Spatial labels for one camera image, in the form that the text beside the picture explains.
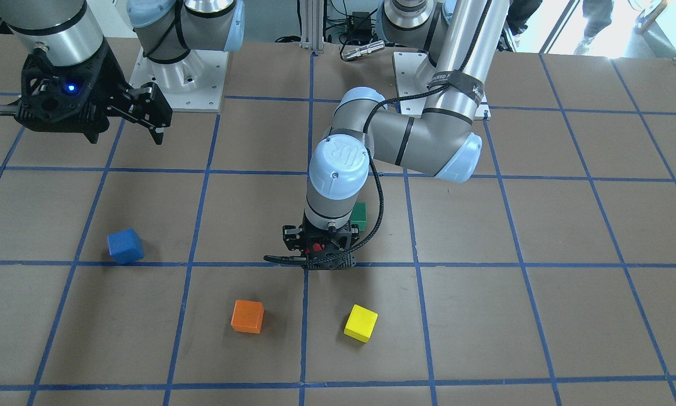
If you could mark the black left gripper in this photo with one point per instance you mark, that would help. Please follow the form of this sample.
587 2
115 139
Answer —
290 237

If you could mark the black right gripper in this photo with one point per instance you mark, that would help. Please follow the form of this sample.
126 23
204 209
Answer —
103 73

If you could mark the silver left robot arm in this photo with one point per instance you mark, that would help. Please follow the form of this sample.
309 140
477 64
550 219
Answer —
429 132

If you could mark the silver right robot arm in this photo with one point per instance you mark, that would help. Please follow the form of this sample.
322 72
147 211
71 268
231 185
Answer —
168 30

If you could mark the green wooden block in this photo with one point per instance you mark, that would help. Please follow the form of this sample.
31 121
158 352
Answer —
359 216

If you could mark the yellow wooden block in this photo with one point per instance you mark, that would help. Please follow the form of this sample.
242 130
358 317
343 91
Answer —
360 323

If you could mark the orange wooden block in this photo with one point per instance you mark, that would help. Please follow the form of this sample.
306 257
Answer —
247 316

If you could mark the blue wooden block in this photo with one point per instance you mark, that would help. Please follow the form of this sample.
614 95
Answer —
125 246

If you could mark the silver metal connector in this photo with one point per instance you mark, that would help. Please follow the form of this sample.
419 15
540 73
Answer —
362 51

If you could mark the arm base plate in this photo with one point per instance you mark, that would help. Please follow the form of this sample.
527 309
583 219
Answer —
412 73
194 84

